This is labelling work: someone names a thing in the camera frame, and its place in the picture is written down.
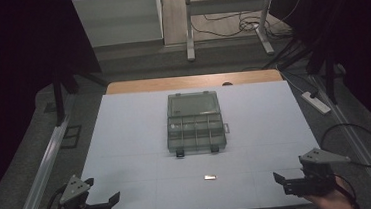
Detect clear grey compartment box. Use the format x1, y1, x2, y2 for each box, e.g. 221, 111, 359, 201
163, 88, 232, 159

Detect tangle of black floor cables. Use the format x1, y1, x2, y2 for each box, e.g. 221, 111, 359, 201
187, 0, 312, 48

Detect white cabinet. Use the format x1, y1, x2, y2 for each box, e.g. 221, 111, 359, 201
71, 0, 166, 51

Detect black floor frame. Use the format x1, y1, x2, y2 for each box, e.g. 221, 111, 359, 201
58, 124, 85, 150

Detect white power strip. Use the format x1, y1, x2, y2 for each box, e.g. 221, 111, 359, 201
300, 89, 333, 117

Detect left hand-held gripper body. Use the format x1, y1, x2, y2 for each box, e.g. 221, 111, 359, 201
54, 172, 112, 209

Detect black tripod stand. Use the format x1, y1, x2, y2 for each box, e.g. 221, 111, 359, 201
258, 30, 350, 111

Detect white desk frame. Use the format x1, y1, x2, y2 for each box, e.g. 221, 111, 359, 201
181, 0, 282, 63

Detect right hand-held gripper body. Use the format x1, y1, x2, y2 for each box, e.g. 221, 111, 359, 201
279, 145, 354, 199

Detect aluminium rail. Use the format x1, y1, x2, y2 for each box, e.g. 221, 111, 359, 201
0, 92, 84, 209
308, 69, 371, 209

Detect person's right hand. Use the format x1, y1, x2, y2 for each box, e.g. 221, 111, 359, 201
302, 175, 357, 209

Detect power strip cable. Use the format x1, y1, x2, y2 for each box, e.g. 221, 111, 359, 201
275, 61, 321, 102

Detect white table mat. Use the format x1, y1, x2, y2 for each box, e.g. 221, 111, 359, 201
73, 77, 325, 209

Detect black metal stand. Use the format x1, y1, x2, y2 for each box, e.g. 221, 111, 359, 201
49, 54, 112, 127

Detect wooden table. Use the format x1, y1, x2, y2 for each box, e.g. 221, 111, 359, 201
105, 68, 284, 97

